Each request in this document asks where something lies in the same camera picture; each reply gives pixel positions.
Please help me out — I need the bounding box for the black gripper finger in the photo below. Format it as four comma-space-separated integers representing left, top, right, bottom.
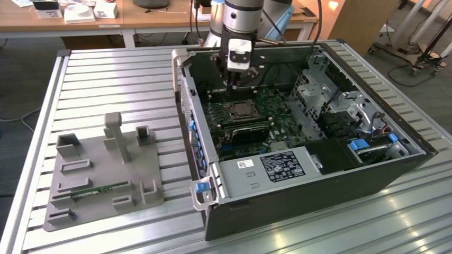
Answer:
218, 62, 235, 96
232, 67, 263, 96

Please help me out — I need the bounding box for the metal socket cover frame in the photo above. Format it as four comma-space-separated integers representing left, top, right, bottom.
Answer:
228, 100, 260, 121

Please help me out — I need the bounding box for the CPU socket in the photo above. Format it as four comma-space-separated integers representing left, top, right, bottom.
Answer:
226, 99, 263, 122

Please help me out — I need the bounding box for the silver disk bay cage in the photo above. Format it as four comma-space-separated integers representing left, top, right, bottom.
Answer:
288, 50, 376, 139

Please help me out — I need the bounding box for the green motherboard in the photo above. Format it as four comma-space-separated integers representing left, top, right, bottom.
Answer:
203, 88, 308, 162

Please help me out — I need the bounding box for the black graphics card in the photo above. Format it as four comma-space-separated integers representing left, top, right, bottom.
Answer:
224, 124, 272, 146

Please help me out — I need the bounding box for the dark round object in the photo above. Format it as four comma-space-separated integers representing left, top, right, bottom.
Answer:
132, 0, 171, 8

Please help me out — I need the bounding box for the white printed box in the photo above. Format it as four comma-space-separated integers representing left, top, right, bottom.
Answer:
94, 1, 120, 19

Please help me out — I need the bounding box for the wooden cabinet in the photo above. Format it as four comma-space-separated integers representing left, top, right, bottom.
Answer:
319, 0, 402, 58

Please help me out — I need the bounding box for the silver power supply unit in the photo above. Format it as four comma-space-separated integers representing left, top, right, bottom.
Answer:
214, 147, 324, 199

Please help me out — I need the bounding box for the blue drive carrier latch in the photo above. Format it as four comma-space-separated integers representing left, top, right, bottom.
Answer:
348, 139, 371, 153

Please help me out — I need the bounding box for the white round stand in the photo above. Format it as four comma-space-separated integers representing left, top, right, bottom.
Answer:
63, 4, 96, 24

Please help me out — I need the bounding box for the silver metal tube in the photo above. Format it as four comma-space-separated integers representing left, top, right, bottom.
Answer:
355, 144, 394, 160

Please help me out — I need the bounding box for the wheeled equipment cart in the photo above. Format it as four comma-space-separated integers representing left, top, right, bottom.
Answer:
367, 0, 452, 77

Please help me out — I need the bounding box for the grey parts rack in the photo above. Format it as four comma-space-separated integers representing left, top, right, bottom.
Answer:
42, 112, 166, 233

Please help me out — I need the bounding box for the white box black top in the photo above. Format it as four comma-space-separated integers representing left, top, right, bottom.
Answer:
34, 0, 64, 19

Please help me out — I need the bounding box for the black open PC case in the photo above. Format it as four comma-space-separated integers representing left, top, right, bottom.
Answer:
171, 39, 439, 242

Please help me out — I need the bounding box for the green RAM stick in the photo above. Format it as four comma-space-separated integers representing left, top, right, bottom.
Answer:
70, 185, 116, 199

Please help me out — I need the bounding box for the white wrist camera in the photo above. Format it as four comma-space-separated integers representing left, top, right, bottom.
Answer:
226, 38, 255, 72

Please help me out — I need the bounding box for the wooden desk white frame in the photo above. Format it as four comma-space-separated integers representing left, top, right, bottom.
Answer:
123, 0, 320, 48
0, 0, 138, 48

